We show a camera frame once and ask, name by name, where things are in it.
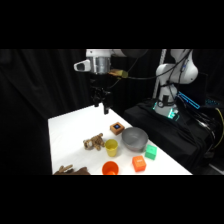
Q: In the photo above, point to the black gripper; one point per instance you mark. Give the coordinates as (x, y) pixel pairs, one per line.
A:
(99, 86)

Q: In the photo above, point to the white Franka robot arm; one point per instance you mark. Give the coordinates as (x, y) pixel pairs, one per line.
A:
(173, 71)

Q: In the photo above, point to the brown tiger plush toy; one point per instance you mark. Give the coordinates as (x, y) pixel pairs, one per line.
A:
(94, 142)

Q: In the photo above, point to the brown block with blue face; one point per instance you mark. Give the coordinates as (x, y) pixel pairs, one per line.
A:
(116, 128)

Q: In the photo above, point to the yellow plastic cup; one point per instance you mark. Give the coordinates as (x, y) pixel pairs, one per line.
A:
(111, 148)

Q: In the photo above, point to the grey metal bowl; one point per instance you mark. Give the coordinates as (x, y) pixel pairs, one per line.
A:
(134, 139)

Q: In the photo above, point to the orange plastic cup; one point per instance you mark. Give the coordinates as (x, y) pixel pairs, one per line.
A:
(110, 168)

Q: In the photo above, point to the black curtain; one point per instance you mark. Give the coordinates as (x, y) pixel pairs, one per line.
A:
(36, 100)

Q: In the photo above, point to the green toy block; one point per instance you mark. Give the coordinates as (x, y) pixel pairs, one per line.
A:
(150, 152)

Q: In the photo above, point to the orange toy block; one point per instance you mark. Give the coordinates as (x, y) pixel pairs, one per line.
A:
(139, 163)

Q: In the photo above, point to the black cloth-covered robot stand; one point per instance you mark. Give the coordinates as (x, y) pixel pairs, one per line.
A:
(166, 133)

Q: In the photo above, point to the green base light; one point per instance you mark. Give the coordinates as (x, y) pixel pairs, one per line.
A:
(172, 113)

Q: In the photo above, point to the dark brown plush toy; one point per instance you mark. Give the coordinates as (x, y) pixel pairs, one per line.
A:
(75, 171)

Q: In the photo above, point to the blue lit device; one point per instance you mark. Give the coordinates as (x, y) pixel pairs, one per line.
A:
(188, 100)

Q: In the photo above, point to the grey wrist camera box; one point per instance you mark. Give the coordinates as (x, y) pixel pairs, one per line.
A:
(82, 65)

